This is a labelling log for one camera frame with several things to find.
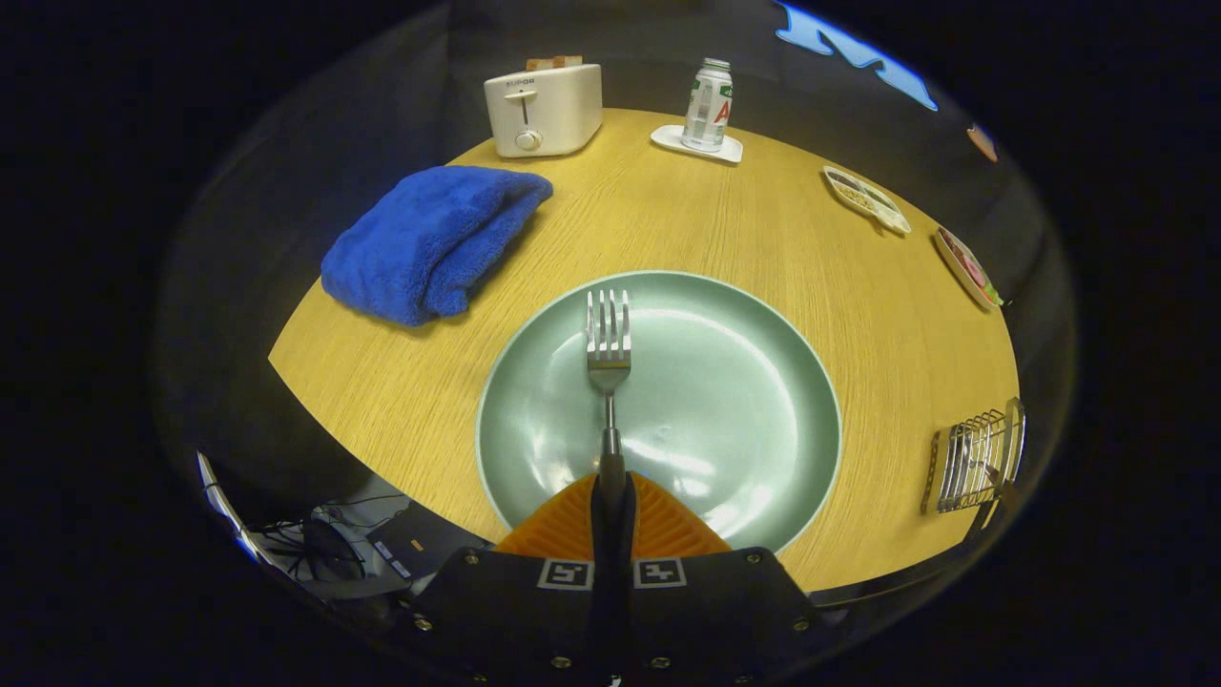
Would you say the blue folded towel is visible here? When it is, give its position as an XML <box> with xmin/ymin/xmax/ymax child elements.
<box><xmin>320</xmin><ymin>165</ymin><xmax>555</xmax><ymax>328</ymax></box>

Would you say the black cable bundle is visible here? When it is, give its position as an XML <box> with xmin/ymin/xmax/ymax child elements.
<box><xmin>250</xmin><ymin>494</ymin><xmax>421</xmax><ymax>585</ymax></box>

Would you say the white divided bean dish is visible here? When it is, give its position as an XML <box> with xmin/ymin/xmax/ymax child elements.
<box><xmin>822</xmin><ymin>165</ymin><xmax>913</xmax><ymax>237</ymax></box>

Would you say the metal wire cutlery basket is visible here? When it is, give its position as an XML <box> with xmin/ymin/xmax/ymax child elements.
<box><xmin>920</xmin><ymin>397</ymin><xmax>1027</xmax><ymax>516</ymax></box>

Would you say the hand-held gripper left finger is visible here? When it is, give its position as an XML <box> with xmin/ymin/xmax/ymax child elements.
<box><xmin>405</xmin><ymin>474</ymin><xmax>611</xmax><ymax>687</ymax></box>

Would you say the wooden-handled metal fork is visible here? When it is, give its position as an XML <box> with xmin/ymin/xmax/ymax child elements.
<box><xmin>585</xmin><ymin>288</ymin><xmax>633</xmax><ymax>497</ymax></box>

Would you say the white toaster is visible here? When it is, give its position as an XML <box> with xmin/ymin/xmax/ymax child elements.
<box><xmin>483</xmin><ymin>63</ymin><xmax>604</xmax><ymax>159</ymax></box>

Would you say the white plate of food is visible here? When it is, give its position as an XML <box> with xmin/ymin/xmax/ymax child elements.
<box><xmin>933</xmin><ymin>225</ymin><xmax>1004</xmax><ymax>312</ymax></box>

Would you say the clear plastic water bottle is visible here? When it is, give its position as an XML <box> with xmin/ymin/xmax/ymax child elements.
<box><xmin>681</xmin><ymin>57</ymin><xmax>735</xmax><ymax>154</ymax></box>

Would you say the pale green plate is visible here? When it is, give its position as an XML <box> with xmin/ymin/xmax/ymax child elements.
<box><xmin>475</xmin><ymin>270</ymin><xmax>844</xmax><ymax>556</ymax></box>

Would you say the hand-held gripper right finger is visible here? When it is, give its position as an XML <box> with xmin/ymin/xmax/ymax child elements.
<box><xmin>615</xmin><ymin>472</ymin><xmax>831</xmax><ymax>687</ymax></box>

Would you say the dark grey box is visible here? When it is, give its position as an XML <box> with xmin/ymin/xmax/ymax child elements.
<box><xmin>367</xmin><ymin>509</ymin><xmax>489</xmax><ymax>585</ymax></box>

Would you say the white square coaster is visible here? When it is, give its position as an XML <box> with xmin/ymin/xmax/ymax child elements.
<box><xmin>650</xmin><ymin>124</ymin><xmax>744</xmax><ymax>165</ymax></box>

